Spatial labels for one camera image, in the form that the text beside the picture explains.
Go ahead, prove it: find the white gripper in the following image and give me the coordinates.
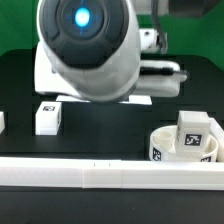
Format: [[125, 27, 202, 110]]
[[134, 28, 188, 97]]

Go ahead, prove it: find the white round stool seat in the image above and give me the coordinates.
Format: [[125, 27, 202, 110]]
[[149, 125, 218, 162]]

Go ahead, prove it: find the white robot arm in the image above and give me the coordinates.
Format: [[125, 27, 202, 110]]
[[34, 0, 222, 103]]

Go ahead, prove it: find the white fiducial marker sheet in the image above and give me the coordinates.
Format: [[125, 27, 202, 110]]
[[56, 95, 152, 105]]

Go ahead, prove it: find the white left barrier rail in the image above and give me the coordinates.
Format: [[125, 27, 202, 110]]
[[0, 111, 5, 134]]

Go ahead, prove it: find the white front barrier rail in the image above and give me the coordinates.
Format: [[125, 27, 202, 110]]
[[0, 157, 224, 191]]

